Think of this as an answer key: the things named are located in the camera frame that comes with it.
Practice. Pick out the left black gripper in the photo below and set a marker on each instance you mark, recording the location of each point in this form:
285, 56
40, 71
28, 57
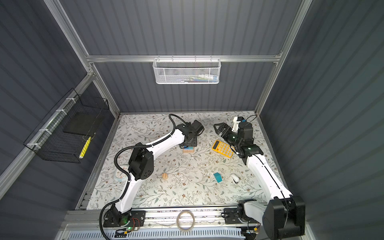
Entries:
194, 143

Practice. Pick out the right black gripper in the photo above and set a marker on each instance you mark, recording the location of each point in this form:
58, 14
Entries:
224, 126

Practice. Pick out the natural wood block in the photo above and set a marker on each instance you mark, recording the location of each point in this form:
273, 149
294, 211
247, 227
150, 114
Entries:
188, 150

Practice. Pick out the teal green block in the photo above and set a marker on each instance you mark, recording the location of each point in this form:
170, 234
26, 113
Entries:
218, 177

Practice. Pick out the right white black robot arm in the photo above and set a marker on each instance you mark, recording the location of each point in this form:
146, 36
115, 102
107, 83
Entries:
284, 215

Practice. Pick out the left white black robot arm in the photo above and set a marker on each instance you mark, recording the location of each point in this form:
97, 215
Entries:
141, 167

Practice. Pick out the yellow calculator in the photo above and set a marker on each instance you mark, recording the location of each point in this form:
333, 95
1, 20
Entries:
222, 148

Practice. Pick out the small white device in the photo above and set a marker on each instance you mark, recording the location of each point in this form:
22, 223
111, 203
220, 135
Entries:
235, 178

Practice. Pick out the markers in white basket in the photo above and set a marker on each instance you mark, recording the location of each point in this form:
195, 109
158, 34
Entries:
200, 79

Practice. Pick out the round white clock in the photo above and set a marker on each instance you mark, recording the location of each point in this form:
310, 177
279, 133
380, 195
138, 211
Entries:
120, 176

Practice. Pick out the clear tape roll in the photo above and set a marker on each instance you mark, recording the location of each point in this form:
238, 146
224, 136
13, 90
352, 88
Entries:
185, 221

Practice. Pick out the black pad in basket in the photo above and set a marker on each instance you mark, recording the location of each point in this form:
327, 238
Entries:
83, 124

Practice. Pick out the yellow marker pen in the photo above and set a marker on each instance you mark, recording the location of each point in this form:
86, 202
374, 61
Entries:
85, 148

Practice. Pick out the white wire mesh basket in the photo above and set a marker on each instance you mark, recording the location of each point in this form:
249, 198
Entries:
168, 73

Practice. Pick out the black wire basket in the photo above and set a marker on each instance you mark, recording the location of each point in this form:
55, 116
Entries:
67, 134

